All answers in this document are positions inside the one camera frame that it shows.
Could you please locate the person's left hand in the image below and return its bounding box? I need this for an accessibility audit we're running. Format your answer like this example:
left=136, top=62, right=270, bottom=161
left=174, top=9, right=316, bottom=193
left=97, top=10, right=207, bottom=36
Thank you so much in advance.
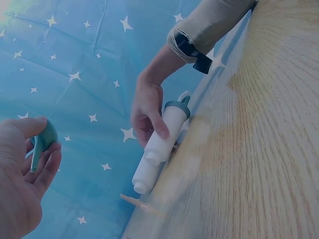
left=0, top=116, right=63, bottom=239

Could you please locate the person's right hand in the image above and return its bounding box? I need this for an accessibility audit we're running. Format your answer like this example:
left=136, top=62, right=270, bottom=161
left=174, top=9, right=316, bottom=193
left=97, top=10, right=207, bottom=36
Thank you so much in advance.
left=130, top=44, right=188, bottom=149

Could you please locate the white bottle with teal cap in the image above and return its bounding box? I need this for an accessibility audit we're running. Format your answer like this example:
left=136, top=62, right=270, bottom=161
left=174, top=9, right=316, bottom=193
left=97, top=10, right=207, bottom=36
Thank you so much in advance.
left=144, top=95, right=192, bottom=165

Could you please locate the teal funnel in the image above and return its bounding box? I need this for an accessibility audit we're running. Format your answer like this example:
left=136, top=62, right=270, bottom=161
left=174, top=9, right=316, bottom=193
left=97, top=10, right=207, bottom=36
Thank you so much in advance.
left=29, top=119, right=59, bottom=174

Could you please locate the person's right forearm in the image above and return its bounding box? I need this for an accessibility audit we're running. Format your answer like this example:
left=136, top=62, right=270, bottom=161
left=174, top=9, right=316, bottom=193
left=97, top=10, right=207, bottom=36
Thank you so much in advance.
left=166, top=0, right=258, bottom=58

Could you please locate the white uncapped bottle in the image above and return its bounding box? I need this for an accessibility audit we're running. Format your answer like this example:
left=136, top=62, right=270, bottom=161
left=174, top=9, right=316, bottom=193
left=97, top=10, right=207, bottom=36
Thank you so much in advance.
left=132, top=153, right=166, bottom=194

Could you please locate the black wrist band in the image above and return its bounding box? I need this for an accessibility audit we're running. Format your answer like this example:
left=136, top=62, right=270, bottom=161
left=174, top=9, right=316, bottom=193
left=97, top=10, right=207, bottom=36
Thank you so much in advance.
left=173, top=33, right=213, bottom=75

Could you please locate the beige flat stick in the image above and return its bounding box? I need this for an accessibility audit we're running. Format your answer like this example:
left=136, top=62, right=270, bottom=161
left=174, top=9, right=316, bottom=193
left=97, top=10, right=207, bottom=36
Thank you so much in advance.
left=120, top=193, right=165, bottom=218

